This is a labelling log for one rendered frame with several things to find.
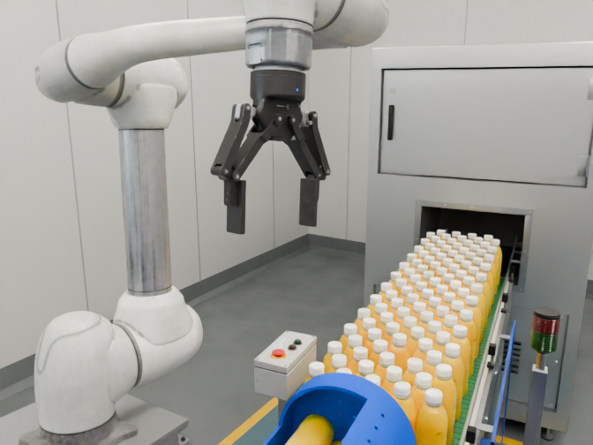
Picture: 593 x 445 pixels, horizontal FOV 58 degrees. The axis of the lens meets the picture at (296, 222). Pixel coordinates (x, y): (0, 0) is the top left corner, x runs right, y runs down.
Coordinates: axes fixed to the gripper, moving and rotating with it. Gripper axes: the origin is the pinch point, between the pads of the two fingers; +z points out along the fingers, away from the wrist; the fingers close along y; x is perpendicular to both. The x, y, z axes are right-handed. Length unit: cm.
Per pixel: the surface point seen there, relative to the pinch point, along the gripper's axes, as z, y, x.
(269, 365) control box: 47, -43, -46
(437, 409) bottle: 48, -58, -5
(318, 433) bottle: 46, -25, -12
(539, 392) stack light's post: 50, -90, 6
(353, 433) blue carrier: 39.0, -20.9, -0.5
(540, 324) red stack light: 31, -86, 6
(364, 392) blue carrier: 36.7, -31.3, -6.4
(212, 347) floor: 129, -172, -247
